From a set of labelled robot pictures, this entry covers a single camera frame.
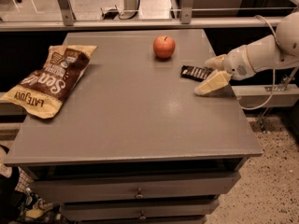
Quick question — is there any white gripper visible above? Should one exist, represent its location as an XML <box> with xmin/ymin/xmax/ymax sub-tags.
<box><xmin>194</xmin><ymin>45</ymin><xmax>256</xmax><ymax>96</ymax></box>

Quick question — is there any black rxbar chocolate bar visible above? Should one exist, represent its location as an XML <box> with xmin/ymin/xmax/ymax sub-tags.
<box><xmin>180</xmin><ymin>65</ymin><xmax>213</xmax><ymax>82</ymax></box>

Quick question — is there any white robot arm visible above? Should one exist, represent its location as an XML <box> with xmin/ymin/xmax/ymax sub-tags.
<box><xmin>194</xmin><ymin>12</ymin><xmax>299</xmax><ymax>96</ymax></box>

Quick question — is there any brown yellow chip bag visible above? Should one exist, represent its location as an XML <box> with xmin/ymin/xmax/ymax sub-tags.
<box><xmin>1</xmin><ymin>45</ymin><xmax>97</xmax><ymax>119</ymax></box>

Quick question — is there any red apple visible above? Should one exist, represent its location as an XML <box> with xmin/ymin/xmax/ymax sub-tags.
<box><xmin>153</xmin><ymin>35</ymin><xmax>176</xmax><ymax>59</ymax></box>

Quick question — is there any grey drawer cabinet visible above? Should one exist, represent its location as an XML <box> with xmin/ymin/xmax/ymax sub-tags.
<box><xmin>6</xmin><ymin>29</ymin><xmax>262</xmax><ymax>224</ymax></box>

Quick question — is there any top grey drawer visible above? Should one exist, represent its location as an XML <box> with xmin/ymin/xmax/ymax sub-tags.
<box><xmin>31</xmin><ymin>172</ymin><xmax>240</xmax><ymax>203</ymax></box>

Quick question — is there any grey drawer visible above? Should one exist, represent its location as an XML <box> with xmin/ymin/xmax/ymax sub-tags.
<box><xmin>31</xmin><ymin>172</ymin><xmax>240</xmax><ymax>203</ymax></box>
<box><xmin>61</xmin><ymin>199</ymin><xmax>219</xmax><ymax>220</ymax></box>

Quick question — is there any clutter pile on floor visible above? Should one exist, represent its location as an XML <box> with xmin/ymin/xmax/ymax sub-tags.
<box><xmin>0</xmin><ymin>145</ymin><xmax>69</xmax><ymax>224</ymax></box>

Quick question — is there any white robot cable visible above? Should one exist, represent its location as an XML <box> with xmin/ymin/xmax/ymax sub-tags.
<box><xmin>238</xmin><ymin>14</ymin><xmax>286</xmax><ymax>111</ymax></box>

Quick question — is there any metal railing frame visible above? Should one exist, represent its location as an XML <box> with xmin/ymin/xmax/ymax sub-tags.
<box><xmin>0</xmin><ymin>0</ymin><xmax>299</xmax><ymax>32</ymax></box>

